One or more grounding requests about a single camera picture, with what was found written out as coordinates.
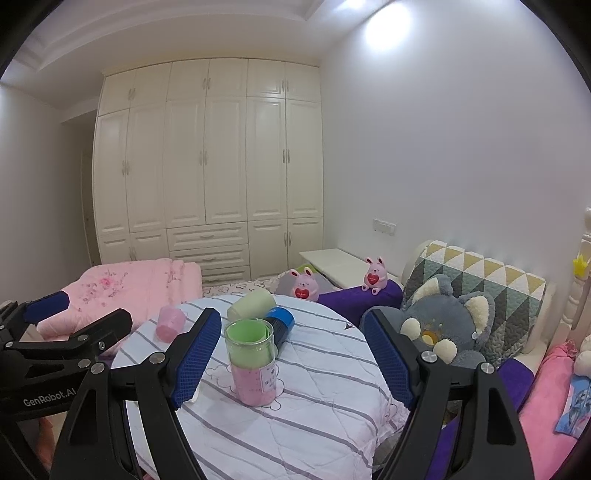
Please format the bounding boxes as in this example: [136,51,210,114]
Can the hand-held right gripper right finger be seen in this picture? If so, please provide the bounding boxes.
[361,307,539,480]

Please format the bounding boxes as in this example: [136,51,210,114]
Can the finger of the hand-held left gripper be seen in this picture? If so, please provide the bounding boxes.
[0,308,134,367]
[0,291,71,343]

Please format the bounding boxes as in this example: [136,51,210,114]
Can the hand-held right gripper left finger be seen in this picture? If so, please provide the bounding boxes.
[55,307,223,480]

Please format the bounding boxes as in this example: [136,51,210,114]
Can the pale green cup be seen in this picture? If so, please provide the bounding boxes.
[226,289,278,322]

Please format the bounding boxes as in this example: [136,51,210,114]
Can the small pink cup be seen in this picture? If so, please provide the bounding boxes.
[156,305,185,343]

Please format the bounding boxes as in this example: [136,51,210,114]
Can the clear cup with pink bottom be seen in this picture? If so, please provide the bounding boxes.
[224,318,279,408]

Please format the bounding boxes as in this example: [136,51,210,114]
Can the black cup with blue band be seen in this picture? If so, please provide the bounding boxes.
[264,306,296,348]

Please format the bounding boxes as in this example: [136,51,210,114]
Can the pink floral blanket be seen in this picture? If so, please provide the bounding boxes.
[36,259,204,343]

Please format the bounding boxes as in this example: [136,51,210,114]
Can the purple blanket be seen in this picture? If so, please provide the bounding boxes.
[318,279,539,480]

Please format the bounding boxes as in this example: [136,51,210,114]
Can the grey cat plush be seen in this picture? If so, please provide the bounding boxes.
[360,273,498,370]

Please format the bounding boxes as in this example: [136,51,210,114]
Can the white patterned bedsheet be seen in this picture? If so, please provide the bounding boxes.
[202,276,289,299]

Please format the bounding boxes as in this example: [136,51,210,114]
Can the pink bunny plush with heart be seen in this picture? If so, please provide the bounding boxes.
[361,257,391,295]
[276,268,321,303]

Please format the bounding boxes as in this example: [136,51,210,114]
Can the white grey striped quilt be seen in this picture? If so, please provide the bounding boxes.
[111,295,411,480]

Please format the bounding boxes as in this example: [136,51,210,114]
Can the white nightstand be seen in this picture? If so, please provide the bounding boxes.
[298,248,400,290]

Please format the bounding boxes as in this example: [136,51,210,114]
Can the triangle patterned quilted cover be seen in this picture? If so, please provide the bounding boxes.
[402,240,548,366]

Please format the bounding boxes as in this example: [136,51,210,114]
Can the pink pillow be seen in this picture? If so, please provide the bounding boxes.
[517,342,588,462]

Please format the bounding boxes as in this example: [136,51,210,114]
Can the white bed headboard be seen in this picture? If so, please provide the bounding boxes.
[522,231,591,363]

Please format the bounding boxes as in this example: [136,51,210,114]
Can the blue printed cloth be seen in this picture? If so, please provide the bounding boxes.
[554,373,591,437]

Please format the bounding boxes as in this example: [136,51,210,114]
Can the white plush toy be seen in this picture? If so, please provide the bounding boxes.
[573,335,591,377]

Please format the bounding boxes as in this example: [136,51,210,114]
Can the cream wardrobe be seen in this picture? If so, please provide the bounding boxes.
[92,58,325,284]

